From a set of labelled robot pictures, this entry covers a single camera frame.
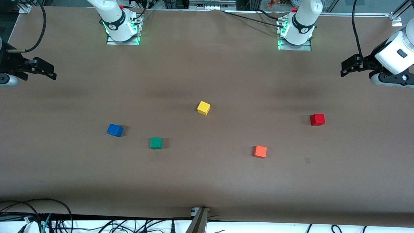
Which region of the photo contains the teal cable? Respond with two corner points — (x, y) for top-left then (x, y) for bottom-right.
(41, 214), (52, 233)

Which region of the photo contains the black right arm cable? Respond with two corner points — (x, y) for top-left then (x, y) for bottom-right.
(6, 0), (47, 53)

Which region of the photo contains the short black base cable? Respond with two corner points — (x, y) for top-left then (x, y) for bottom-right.
(256, 9), (282, 20)

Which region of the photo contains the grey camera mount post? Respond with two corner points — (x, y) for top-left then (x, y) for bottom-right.
(186, 207), (209, 233)

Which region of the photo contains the orange cube block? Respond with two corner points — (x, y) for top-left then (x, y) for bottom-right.
(253, 145), (267, 159)

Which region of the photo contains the long black base cable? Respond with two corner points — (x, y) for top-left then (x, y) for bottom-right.
(223, 11), (282, 27)

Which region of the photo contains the blue cube block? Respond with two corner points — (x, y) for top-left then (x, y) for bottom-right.
(107, 124), (124, 138)

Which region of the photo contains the large looping black cable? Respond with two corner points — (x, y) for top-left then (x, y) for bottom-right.
(0, 198), (73, 233)

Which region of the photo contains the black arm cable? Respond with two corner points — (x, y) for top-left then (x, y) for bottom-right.
(352, 0), (367, 62)
(6, 0), (47, 53)

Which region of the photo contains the silver power strip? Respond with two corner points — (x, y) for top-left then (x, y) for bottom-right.
(189, 3), (237, 11)

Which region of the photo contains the aluminium frame rail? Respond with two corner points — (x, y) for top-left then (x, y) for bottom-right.
(323, 12), (392, 17)

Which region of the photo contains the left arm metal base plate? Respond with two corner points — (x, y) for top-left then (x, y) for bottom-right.
(277, 18), (312, 51)

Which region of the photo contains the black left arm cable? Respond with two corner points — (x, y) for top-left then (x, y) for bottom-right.
(352, 0), (367, 62)

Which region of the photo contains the yellow cube block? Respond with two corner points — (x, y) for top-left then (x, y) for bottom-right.
(197, 101), (211, 116)

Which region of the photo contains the brown paper table cover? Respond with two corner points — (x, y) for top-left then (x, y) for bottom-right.
(0, 6), (414, 227)

